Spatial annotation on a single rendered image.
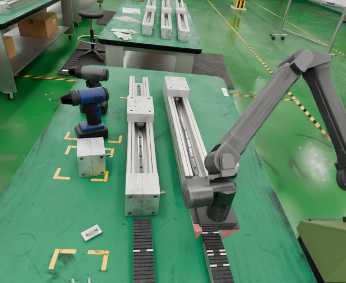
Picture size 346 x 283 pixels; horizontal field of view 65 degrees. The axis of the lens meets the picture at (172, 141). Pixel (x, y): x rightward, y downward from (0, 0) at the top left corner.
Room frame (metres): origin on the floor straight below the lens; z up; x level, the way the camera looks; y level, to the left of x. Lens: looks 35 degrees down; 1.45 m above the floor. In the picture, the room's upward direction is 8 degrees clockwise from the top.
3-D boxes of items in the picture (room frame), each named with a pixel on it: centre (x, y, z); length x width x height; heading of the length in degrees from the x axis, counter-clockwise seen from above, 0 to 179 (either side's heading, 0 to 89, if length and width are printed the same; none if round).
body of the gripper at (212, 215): (0.49, -0.14, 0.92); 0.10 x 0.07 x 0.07; 101
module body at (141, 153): (1.03, 0.16, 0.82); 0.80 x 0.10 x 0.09; 11
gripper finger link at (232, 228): (0.49, -0.17, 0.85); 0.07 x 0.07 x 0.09; 11
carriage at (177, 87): (1.31, 0.02, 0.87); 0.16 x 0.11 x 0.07; 11
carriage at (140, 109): (1.03, 0.16, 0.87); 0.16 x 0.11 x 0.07; 11
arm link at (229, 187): (0.48, -0.13, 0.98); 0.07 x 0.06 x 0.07; 110
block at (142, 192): (0.59, 0.06, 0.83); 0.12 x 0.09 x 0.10; 101
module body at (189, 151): (1.06, -0.03, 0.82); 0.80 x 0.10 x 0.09; 11
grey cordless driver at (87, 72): (1.13, 0.42, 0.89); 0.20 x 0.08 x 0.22; 95
